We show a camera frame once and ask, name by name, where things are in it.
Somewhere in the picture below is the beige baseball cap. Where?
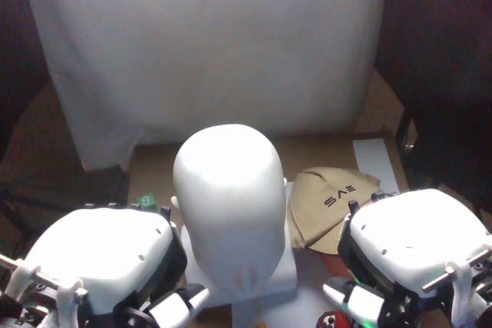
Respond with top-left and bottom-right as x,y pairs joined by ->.
286,166 -> 382,257

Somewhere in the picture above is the green number block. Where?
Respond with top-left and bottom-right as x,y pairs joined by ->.
135,191 -> 157,210

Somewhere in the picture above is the orange square block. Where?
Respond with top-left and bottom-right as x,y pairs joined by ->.
321,253 -> 349,281

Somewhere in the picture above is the white cloth backdrop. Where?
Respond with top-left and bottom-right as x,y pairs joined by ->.
18,0 -> 387,172

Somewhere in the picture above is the small white paper card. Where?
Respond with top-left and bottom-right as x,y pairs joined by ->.
352,138 -> 401,193

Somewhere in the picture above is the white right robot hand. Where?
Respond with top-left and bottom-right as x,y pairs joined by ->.
321,188 -> 492,328

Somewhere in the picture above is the red bird toy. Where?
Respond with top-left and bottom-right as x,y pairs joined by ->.
314,310 -> 355,328

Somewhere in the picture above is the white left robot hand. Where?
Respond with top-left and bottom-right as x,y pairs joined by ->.
22,201 -> 211,328

